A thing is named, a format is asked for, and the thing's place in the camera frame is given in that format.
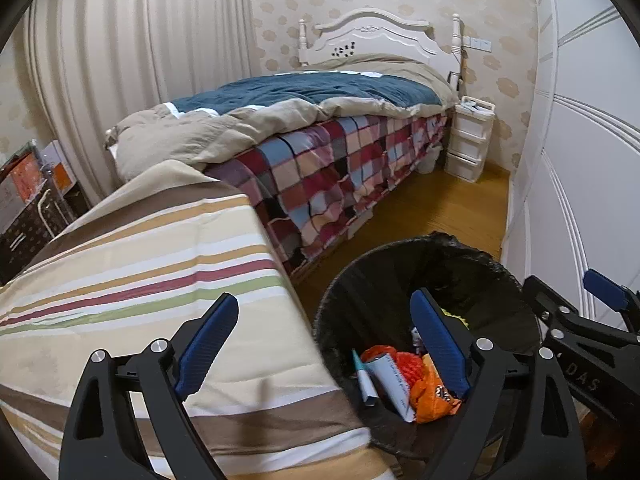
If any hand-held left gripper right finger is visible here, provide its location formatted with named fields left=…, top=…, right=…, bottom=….
left=409, top=287, right=588, bottom=480

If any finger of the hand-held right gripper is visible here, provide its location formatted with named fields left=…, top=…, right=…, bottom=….
left=522, top=276, right=581, bottom=333
left=584, top=269, right=640, bottom=331

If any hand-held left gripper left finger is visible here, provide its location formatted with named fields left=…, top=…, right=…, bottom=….
left=59, top=292, right=240, bottom=480

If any orange snack packet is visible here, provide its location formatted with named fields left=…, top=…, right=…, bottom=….
left=410, top=354, right=463, bottom=425

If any white printed wrapper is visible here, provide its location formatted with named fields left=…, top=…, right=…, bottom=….
left=367, top=352, right=417, bottom=423

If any black lined waste bin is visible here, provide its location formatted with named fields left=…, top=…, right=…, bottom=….
left=311, top=232, right=543, bottom=461

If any white teal tube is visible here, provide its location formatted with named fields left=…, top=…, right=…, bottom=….
left=351, top=349, right=379, bottom=407

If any white wardrobe door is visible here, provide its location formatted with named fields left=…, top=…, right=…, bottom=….
left=502, top=0, right=640, bottom=321

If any white plastic drawer unit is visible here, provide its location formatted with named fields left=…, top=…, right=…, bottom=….
left=444, top=95, right=497, bottom=183

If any small white bucket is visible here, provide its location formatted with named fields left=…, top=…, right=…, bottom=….
left=417, top=145, right=443, bottom=175

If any plaid bed sheet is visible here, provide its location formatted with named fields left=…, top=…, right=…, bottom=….
left=205, top=112, right=448, bottom=278

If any white and orange box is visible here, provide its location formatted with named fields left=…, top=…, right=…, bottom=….
left=39, top=140, right=78, bottom=196

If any cardboard box with orange print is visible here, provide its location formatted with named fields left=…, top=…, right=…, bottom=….
left=0, top=142, right=43, bottom=226

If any blue and beige duvet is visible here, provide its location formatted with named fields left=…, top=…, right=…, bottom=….
left=105, top=54, right=458, bottom=183

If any cream pleated curtain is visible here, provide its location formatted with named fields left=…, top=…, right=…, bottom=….
left=22, top=0, right=261, bottom=206

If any black charger cable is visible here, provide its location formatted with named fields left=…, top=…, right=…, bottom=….
left=447, top=50, right=468, bottom=91

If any white wooden bed frame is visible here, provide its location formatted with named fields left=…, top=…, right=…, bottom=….
left=297, top=6, right=466, bottom=81

